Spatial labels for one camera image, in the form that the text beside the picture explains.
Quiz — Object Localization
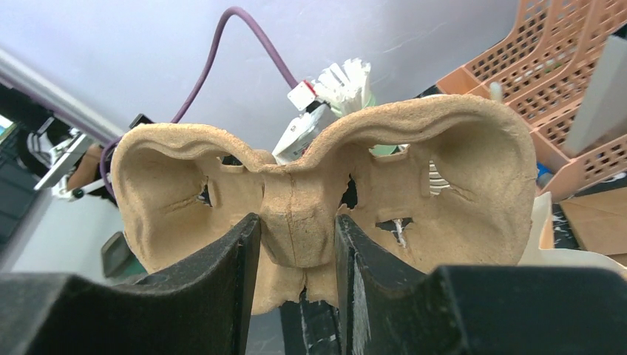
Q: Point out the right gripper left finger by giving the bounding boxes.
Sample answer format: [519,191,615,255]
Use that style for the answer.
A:
[1,213,261,354]

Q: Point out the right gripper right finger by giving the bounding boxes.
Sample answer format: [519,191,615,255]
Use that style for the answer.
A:
[335,215,626,354]

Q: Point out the brown kraft paper bag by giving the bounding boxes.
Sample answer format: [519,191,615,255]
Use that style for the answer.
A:
[560,188,626,266]

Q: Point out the pink desk file organizer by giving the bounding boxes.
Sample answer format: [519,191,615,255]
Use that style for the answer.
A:
[436,0,626,202]

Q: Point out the white folder in organizer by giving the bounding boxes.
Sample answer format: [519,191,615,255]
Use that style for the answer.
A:
[562,35,626,158]

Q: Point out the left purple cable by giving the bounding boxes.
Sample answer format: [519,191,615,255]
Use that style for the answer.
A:
[99,5,299,197]

